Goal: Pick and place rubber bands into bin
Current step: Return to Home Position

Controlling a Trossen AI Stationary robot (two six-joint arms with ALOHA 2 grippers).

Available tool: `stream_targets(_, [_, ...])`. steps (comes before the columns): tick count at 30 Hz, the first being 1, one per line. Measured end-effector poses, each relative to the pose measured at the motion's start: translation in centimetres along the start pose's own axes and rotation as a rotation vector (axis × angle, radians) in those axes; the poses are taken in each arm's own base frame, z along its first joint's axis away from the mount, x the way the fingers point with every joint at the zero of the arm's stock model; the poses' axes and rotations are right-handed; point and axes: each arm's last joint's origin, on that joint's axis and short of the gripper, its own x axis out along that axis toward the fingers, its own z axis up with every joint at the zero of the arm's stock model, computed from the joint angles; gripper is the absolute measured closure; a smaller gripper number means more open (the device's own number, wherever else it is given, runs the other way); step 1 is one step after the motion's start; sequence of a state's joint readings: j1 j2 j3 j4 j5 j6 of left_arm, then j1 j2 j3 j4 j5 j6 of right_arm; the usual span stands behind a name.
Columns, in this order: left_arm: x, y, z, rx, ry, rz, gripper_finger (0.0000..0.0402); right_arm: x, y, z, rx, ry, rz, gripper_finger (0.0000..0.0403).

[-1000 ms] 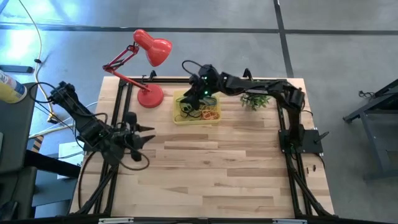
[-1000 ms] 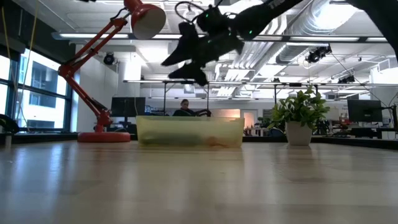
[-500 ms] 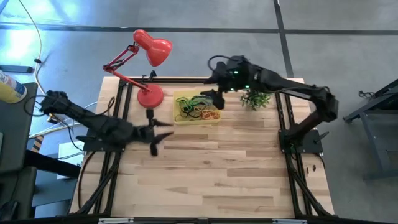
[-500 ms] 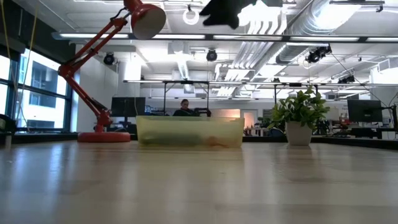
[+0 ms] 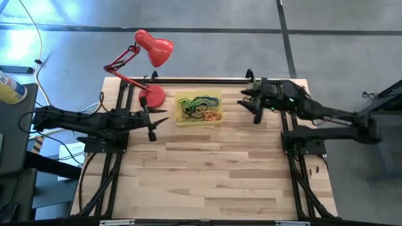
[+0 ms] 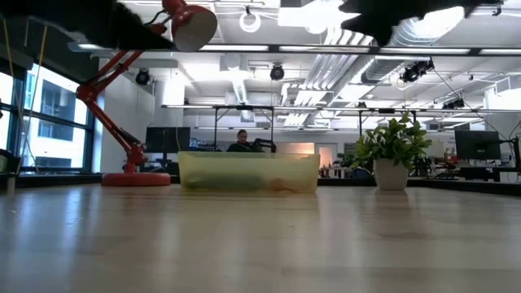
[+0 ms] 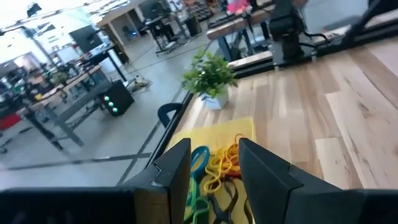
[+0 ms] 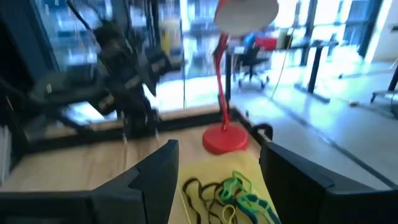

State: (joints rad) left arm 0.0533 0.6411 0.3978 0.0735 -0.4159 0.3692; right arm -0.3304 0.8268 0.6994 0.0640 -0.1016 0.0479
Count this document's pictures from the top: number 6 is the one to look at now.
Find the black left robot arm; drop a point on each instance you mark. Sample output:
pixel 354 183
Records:
pixel 40 12

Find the long linear ceiling light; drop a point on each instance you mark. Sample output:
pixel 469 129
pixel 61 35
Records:
pixel 325 48

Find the person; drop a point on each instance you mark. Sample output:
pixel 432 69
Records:
pixel 242 146

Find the black computer monitor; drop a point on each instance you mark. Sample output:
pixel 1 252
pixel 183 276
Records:
pixel 167 140
pixel 476 144

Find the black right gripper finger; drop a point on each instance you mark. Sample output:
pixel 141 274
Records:
pixel 378 24

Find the large window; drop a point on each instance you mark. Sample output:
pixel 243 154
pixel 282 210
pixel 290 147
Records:
pixel 57 101

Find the small green potted plant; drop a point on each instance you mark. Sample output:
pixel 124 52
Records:
pixel 390 175

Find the black aluminium table frame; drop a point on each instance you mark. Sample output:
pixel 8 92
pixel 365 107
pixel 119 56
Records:
pixel 49 179

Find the black ceiling spotlight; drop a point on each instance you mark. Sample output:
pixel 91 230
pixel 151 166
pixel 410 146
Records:
pixel 143 77
pixel 277 72

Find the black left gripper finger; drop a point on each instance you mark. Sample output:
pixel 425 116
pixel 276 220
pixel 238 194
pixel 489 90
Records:
pixel 138 36

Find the yellow translucent plastic bin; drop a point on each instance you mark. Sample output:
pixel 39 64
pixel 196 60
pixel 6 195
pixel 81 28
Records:
pixel 285 171

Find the red desk lamp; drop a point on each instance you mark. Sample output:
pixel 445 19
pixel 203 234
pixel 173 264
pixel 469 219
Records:
pixel 134 179

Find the black background workstation frame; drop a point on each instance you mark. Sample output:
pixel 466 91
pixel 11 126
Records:
pixel 244 107

